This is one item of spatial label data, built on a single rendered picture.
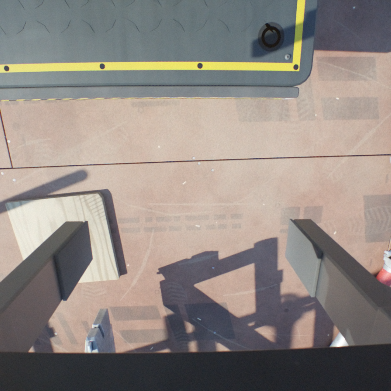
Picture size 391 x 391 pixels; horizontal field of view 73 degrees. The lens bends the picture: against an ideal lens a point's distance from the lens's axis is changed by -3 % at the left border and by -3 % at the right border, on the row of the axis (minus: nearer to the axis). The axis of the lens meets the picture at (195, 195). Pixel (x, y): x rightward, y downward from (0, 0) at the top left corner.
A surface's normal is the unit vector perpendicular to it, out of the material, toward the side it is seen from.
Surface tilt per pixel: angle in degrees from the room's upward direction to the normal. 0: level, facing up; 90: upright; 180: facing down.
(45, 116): 0
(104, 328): 90
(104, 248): 0
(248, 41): 0
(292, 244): 90
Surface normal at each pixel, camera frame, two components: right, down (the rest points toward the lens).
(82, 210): 0.03, 0.30
